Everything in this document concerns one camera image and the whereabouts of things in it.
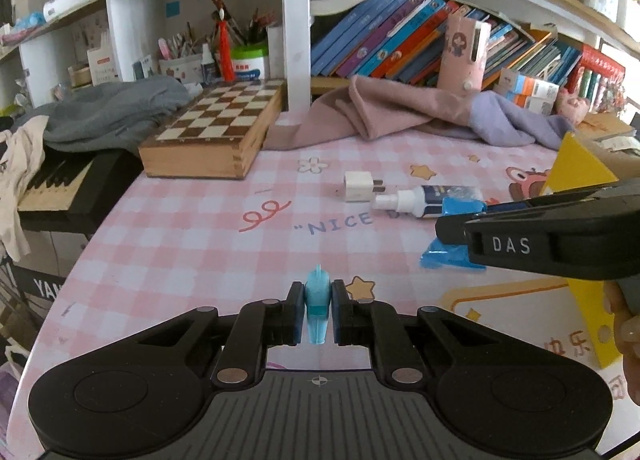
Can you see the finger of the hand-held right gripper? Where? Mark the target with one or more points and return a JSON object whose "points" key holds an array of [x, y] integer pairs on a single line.
{"points": [[575, 197], [452, 231]]}

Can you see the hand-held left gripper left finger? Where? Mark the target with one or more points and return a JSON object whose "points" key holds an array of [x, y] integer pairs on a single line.
{"points": [[298, 312]]}

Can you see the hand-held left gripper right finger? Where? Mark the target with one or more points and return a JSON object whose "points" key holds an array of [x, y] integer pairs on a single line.
{"points": [[340, 312]]}

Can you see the blue plastic packet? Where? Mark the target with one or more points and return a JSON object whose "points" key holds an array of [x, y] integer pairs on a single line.
{"points": [[450, 255]]}

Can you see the light blue plastic toy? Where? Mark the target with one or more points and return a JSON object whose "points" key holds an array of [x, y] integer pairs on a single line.
{"points": [[317, 295]]}

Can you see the yellow cardboard box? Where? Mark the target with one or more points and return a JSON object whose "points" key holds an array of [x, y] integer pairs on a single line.
{"points": [[575, 164]]}

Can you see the person's right hand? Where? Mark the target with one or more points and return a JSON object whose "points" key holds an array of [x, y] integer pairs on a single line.
{"points": [[627, 335]]}

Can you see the white blue tube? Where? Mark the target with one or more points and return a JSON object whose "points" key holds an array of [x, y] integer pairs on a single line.
{"points": [[430, 201]]}

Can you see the pile of papers and books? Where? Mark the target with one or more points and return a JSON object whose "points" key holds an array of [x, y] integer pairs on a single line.
{"points": [[607, 132]]}

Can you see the pink pig plush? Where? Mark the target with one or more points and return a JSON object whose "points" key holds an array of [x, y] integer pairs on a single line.
{"points": [[572, 107]]}

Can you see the purple cloth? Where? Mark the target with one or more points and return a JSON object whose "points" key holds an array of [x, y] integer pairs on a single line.
{"points": [[510, 122]]}

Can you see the orange and white box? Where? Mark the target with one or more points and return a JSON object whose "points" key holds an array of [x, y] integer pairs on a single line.
{"points": [[532, 104], [530, 84]]}

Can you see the white plug adapter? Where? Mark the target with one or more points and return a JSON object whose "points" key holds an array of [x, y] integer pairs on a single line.
{"points": [[357, 187]]}

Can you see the pink checked tablecloth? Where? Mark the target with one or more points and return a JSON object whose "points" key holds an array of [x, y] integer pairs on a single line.
{"points": [[200, 240]]}

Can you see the thick red dictionary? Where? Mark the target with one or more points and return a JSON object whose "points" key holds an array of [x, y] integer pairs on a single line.
{"points": [[602, 62]]}

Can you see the pink cloth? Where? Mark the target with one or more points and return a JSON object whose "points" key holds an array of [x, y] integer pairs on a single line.
{"points": [[360, 114]]}

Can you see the pink cartoon pen tube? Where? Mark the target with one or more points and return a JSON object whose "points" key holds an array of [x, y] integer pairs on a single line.
{"points": [[462, 54]]}

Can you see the wooden chessboard box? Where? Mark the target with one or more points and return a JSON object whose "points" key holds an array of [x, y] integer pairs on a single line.
{"points": [[215, 129]]}

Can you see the row of leaning books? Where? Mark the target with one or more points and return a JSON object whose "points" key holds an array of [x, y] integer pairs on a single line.
{"points": [[380, 39]]}

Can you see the white jar green lid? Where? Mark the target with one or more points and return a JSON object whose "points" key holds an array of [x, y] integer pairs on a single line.
{"points": [[250, 63]]}

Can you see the black piano keyboard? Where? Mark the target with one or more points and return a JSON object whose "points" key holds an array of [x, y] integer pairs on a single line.
{"points": [[75, 190]]}

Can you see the small white dropper bottle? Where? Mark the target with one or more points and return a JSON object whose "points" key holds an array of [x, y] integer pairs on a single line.
{"points": [[208, 67]]}

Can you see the white bookshelf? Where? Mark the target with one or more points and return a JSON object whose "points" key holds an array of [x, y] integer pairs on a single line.
{"points": [[295, 14]]}

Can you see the black printed box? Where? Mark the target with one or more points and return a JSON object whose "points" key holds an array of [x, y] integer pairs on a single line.
{"points": [[30, 290]]}

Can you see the patterned cup of pens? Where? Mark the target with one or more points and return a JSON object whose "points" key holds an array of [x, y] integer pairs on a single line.
{"points": [[180, 67]]}

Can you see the grey cloth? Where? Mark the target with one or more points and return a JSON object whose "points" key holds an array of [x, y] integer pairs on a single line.
{"points": [[105, 109]]}

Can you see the red tassel ornament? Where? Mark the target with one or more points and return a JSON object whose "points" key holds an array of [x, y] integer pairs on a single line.
{"points": [[224, 39]]}

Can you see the white red-label carton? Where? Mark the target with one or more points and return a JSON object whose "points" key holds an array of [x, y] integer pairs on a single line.
{"points": [[104, 64]]}

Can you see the white printed cloth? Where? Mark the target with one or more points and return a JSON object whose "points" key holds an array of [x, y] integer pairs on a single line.
{"points": [[15, 174]]}

